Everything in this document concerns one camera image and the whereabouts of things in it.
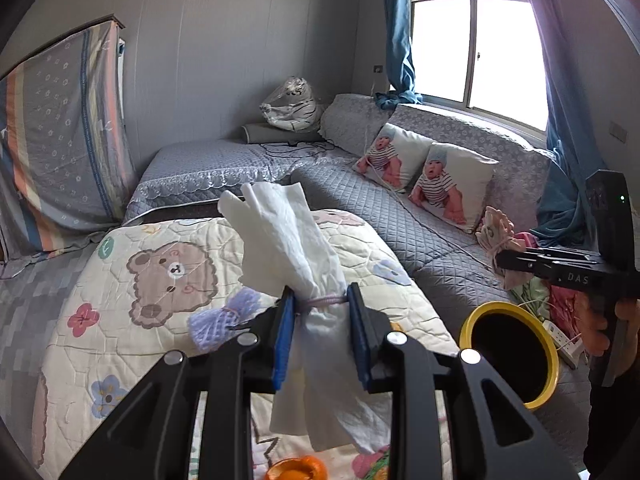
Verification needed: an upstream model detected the blue curtain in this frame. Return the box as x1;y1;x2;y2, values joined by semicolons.
374;0;422;110
529;0;605;248

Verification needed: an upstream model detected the white power strip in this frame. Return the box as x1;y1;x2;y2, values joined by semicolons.
542;320;584;370

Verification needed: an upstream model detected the pink clothes pile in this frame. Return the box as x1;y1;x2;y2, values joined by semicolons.
512;231;584;340

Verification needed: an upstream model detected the white tissue bundle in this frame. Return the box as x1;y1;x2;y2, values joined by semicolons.
218;182;392;454

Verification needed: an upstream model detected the baby print pillow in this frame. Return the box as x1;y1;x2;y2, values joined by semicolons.
409;142;499;233
352;122;434;191

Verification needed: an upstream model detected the window with frame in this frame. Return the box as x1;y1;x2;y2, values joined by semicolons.
410;0;548;136

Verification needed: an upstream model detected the yellow rim trash bin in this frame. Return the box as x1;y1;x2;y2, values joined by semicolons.
459;301;560;411

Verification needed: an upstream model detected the pink paper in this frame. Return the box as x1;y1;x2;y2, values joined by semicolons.
475;206;538;290

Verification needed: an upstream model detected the baby print pillow right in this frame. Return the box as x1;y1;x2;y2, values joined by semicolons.
409;142;499;233

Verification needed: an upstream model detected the cartoon bear quilt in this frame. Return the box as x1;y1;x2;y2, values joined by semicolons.
32;209;458;479

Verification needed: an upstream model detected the orange peel on quilt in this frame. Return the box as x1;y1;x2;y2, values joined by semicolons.
264;455;329;480

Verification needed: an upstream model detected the wall switch plate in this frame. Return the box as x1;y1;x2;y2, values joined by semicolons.
608;120;628;143

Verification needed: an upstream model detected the plush white tiger in bag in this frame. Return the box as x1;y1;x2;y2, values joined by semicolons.
259;77;323;132

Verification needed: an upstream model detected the light green garment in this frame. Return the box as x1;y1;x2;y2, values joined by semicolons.
522;278;550;320

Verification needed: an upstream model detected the left blue curtain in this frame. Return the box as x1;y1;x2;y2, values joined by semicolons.
374;0;422;110

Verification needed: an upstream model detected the right hand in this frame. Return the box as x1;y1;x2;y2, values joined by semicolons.
575;292;639;376

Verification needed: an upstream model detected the lavender foam net sleeve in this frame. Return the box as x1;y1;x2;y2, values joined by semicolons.
188;287;262;353

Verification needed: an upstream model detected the baby print pillow left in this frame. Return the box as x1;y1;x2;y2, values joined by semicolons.
352;122;434;191

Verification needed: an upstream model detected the right blue curtain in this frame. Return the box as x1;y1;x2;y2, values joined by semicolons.
529;0;605;248

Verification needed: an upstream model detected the grey quilted sofa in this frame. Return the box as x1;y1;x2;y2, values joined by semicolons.
121;91;640;466

